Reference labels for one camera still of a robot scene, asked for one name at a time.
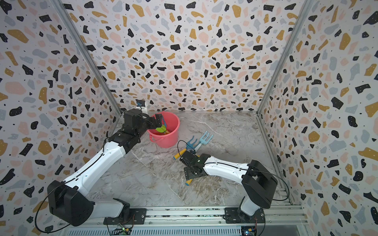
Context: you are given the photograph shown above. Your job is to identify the green trowel orange handle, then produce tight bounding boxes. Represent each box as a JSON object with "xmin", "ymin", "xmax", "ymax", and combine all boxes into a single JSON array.
[{"xmin": 156, "ymin": 125, "xmax": 170, "ymax": 135}]

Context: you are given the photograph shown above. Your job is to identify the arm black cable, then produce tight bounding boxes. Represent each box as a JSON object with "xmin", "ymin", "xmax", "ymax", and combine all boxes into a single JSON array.
[
  {"xmin": 176, "ymin": 140, "xmax": 290, "ymax": 202},
  {"xmin": 34, "ymin": 137, "xmax": 113, "ymax": 234}
]

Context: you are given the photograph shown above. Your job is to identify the aluminium right corner post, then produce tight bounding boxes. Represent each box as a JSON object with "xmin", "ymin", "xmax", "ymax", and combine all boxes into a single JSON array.
[{"xmin": 256, "ymin": 0, "xmax": 314, "ymax": 116}]

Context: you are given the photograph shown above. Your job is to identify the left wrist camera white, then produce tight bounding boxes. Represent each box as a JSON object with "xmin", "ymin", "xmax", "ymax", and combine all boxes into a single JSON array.
[{"xmin": 136, "ymin": 99, "xmax": 148, "ymax": 114}]

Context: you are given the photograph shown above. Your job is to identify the small teal rake yellow handle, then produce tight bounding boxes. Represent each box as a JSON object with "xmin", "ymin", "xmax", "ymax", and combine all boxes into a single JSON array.
[{"xmin": 174, "ymin": 136, "xmax": 198, "ymax": 159}]

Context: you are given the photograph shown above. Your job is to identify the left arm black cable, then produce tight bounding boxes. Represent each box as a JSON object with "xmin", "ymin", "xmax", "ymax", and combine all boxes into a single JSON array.
[{"xmin": 34, "ymin": 137, "xmax": 113, "ymax": 234}]

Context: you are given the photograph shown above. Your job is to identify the pink plastic bucket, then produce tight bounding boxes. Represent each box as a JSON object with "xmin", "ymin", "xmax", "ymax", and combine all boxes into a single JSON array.
[{"xmin": 148, "ymin": 112, "xmax": 180, "ymax": 148}]

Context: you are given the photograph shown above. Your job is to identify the green circuit board left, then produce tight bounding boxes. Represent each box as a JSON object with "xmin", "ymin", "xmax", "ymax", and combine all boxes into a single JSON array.
[{"xmin": 112, "ymin": 224, "xmax": 132, "ymax": 236}]

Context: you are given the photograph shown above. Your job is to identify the light blue fork white handle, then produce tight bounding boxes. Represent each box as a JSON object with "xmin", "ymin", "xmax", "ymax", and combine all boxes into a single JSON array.
[{"xmin": 194, "ymin": 131, "xmax": 213, "ymax": 153}]

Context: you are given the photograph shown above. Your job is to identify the green circuit board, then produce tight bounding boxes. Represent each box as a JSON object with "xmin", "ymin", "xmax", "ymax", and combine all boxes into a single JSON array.
[
  {"xmin": 112, "ymin": 224, "xmax": 132, "ymax": 236},
  {"xmin": 241, "ymin": 226, "xmax": 257, "ymax": 236}
]

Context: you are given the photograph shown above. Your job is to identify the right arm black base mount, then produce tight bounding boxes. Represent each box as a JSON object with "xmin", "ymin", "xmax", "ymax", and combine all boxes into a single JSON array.
[{"xmin": 223, "ymin": 197, "xmax": 265, "ymax": 224}]

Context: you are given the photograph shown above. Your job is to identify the aluminium corner post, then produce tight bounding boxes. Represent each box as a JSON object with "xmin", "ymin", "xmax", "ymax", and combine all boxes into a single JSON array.
[
  {"xmin": 256, "ymin": 0, "xmax": 314, "ymax": 116},
  {"xmin": 50, "ymin": 0, "xmax": 122, "ymax": 116}
]

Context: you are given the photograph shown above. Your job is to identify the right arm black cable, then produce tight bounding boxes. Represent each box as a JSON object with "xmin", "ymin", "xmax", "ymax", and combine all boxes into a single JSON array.
[{"xmin": 176, "ymin": 140, "xmax": 290, "ymax": 202}]

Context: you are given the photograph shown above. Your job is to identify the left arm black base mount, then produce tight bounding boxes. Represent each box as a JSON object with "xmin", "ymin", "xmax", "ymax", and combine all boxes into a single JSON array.
[{"xmin": 103, "ymin": 198, "xmax": 147, "ymax": 225}]

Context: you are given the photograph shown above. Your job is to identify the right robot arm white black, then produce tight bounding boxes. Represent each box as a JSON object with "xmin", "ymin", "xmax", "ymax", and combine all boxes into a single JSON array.
[{"xmin": 178, "ymin": 151, "xmax": 278, "ymax": 216}]

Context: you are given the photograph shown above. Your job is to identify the aluminium left corner post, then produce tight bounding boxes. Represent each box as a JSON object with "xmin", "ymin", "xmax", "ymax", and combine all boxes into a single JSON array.
[{"xmin": 50, "ymin": 0, "xmax": 122, "ymax": 116}]

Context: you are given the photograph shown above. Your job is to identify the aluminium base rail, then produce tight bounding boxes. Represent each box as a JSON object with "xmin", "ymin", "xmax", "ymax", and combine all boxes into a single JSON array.
[{"xmin": 57, "ymin": 206, "xmax": 308, "ymax": 236}]

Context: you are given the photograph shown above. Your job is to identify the aluminium back wall rail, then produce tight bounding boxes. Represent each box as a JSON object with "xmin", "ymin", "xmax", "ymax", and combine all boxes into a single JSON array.
[{"xmin": 120, "ymin": 110, "xmax": 258, "ymax": 114}]

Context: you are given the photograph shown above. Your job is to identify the green circuit board right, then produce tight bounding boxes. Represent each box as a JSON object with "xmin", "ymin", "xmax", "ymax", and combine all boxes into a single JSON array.
[{"xmin": 241, "ymin": 226, "xmax": 257, "ymax": 236}]

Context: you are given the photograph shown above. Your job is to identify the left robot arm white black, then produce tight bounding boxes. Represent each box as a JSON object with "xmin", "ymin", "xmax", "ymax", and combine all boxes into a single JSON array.
[{"xmin": 47, "ymin": 109, "xmax": 163, "ymax": 226}]

